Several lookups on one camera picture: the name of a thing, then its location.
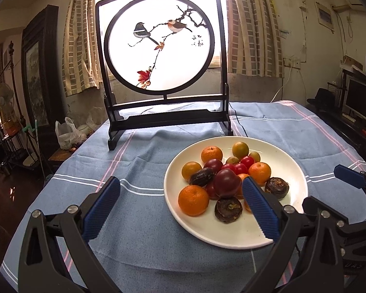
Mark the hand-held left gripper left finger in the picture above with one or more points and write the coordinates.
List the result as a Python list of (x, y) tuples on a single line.
[(102, 207)]

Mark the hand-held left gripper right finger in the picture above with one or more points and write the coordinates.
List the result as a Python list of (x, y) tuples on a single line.
[(260, 207)]

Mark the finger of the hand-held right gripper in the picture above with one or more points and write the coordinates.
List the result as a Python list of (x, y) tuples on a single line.
[(311, 204), (349, 177)]

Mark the white round plate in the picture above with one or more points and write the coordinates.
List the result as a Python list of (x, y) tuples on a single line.
[(231, 235)]

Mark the dark red plum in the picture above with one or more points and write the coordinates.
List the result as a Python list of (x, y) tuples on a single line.
[(227, 183)]

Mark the yellow-green small orange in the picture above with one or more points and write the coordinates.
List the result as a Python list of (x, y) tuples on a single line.
[(240, 150)]

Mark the blue striped tablecloth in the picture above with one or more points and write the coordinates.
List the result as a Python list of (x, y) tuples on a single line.
[(140, 219)]

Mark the black media desk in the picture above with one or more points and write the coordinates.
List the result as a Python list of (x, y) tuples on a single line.
[(347, 131)]

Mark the small green-yellow citrus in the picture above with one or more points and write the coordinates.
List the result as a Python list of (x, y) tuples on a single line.
[(232, 160), (254, 156)]

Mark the dark red tomato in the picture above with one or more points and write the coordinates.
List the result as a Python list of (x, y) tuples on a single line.
[(213, 164)]

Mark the small wooden side table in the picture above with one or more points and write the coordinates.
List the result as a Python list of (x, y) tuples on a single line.
[(59, 155)]

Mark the large orange mandarin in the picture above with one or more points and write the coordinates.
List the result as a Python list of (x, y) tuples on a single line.
[(193, 200)]

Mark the computer monitor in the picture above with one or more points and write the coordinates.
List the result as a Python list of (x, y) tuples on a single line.
[(361, 99)]

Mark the white plastic bag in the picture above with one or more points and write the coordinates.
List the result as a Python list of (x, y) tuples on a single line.
[(68, 135)]

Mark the black hat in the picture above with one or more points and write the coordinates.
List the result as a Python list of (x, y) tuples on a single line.
[(323, 99)]

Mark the standing electric fan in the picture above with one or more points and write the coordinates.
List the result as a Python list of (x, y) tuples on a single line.
[(5, 100)]

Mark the dark framed landscape painting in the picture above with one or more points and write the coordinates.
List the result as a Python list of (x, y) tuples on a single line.
[(36, 67)]

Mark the checked beige curtain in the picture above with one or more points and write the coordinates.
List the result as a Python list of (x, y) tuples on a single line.
[(79, 36), (253, 27)]

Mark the round bird painting screen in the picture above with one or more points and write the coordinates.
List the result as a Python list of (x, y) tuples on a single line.
[(161, 42)]

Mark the white wall socket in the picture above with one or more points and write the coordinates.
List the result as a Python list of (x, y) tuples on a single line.
[(292, 62)]

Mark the small framed wall picture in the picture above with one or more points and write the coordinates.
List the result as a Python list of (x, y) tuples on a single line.
[(324, 15)]

